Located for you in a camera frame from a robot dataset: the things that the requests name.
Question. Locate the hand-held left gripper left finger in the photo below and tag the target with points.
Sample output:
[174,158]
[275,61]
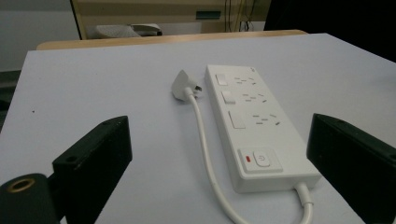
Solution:
[93,158]

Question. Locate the white power strip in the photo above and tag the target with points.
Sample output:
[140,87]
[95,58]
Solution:
[264,140]

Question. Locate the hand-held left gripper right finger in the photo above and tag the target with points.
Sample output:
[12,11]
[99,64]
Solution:
[358,168]

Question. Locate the wooden table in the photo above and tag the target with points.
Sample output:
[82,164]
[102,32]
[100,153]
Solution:
[174,39]

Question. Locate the beige cabinet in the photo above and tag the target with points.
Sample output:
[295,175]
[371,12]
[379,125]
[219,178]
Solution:
[174,12]

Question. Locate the white power plug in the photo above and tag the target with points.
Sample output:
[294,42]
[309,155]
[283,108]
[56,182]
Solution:
[182,84]

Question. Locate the grey white padded object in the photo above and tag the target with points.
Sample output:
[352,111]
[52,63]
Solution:
[118,31]

